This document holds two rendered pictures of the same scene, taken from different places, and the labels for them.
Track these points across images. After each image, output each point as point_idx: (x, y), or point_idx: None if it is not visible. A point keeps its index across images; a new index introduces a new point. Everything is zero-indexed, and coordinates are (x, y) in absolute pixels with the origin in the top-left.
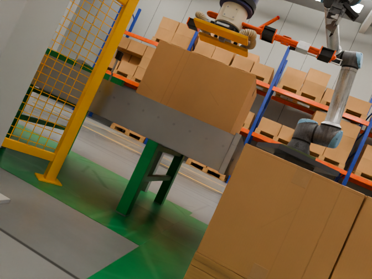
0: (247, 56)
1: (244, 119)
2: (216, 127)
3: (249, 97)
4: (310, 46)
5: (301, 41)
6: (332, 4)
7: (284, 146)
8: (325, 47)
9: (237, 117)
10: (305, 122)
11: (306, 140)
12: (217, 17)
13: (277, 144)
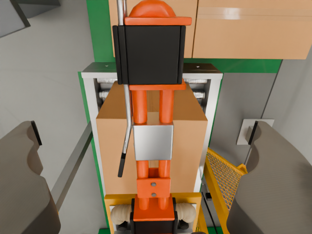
0: (107, 196)
1: (116, 97)
2: (217, 95)
3: (176, 107)
4: (172, 120)
5: (172, 153)
6: None
7: (20, 16)
8: (182, 71)
9: (190, 94)
10: None
11: None
12: None
13: (18, 29)
